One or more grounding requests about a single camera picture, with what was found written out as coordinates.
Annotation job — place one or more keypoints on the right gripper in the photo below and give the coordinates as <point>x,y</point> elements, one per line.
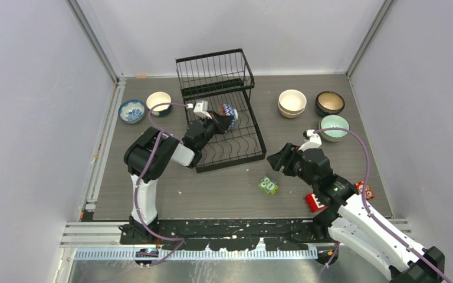
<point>285,157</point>

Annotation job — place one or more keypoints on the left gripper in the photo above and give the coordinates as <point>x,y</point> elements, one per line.
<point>223,121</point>

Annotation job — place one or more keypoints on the red patterned bowl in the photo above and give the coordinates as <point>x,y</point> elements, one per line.
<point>228,110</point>

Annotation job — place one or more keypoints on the black wire dish rack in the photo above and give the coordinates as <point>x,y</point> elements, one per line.
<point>218,78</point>

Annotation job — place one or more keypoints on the cream bowl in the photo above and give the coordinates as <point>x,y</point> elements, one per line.
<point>290,115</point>
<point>292,101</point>

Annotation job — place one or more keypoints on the mint green bowl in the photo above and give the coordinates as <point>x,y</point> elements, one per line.
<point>328,123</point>

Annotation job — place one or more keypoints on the dark teal bowl white foot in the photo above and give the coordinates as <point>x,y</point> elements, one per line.
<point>158,103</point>

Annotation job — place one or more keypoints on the brown rimmed bowl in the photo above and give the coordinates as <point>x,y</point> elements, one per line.
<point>330,102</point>

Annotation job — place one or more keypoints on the blue white patterned bowl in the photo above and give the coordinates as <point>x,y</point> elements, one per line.
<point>132,111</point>

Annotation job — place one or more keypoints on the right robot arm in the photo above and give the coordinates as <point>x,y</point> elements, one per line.
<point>354,222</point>

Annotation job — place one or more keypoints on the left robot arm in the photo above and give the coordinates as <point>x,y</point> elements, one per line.
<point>148,157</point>

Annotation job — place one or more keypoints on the green owl block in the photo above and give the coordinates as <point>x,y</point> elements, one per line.
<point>268,185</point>

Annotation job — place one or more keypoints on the red grid block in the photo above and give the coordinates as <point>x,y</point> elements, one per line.
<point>313,203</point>

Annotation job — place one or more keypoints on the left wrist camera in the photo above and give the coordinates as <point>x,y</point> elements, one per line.
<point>200,108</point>

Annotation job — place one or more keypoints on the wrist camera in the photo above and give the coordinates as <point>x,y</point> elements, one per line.
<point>200,108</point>
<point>312,140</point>

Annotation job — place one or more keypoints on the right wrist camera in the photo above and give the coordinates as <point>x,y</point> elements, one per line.
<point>312,140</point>

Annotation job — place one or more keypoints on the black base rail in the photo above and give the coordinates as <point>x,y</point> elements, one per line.
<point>283,234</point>

